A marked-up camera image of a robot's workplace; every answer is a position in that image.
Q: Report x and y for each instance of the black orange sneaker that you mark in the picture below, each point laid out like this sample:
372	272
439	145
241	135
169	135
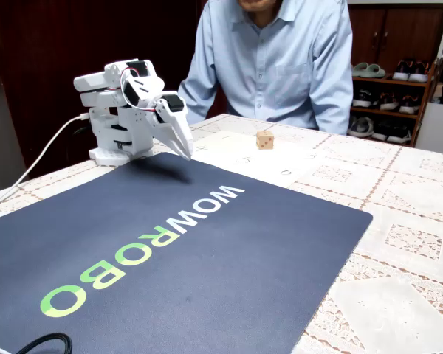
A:
419	72
402	70

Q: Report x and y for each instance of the black white sneaker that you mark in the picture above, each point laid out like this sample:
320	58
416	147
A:
388	102
409	105
365	99
381	132
398	135

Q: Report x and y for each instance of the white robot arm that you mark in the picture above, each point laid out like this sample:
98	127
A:
107	132

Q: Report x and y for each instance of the wooden shoe rack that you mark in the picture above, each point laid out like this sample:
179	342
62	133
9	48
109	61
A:
384	82

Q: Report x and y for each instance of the wooden die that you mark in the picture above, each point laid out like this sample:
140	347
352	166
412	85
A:
264	141

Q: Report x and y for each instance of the white lace tablecloth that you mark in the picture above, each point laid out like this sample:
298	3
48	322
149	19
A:
391	313

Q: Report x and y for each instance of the person in blue shirt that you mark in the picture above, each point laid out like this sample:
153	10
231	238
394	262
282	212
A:
273	73

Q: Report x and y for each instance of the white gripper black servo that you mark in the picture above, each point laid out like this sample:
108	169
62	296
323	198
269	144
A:
170	119

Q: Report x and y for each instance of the dark blue WOWROBO mat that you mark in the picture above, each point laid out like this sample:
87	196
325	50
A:
206	276

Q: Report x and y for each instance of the green slipper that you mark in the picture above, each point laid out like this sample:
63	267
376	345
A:
377	71
362	70

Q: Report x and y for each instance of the white numbered paper sheet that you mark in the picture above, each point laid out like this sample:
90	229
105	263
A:
229	149

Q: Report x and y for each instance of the dark wooden cabinet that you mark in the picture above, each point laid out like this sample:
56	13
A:
409	33

